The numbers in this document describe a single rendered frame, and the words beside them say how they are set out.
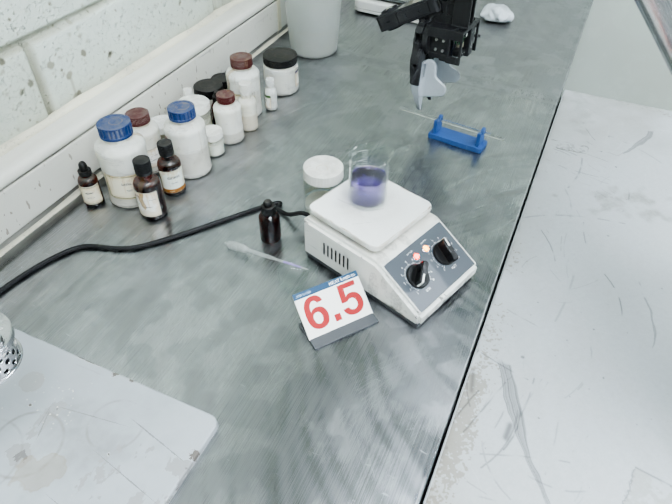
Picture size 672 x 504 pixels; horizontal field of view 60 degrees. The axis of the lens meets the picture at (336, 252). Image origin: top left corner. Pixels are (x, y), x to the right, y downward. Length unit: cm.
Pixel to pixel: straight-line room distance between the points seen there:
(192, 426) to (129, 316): 19
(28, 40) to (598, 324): 85
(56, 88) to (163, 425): 55
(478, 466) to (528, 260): 33
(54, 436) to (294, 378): 26
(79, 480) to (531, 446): 46
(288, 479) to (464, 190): 54
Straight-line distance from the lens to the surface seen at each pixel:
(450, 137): 106
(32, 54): 96
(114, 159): 89
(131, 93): 103
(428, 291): 72
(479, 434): 66
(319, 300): 71
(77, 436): 68
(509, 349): 74
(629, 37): 211
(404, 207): 76
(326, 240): 75
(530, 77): 133
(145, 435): 66
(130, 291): 81
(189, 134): 93
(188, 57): 114
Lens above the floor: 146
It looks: 43 degrees down
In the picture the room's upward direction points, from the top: 1 degrees clockwise
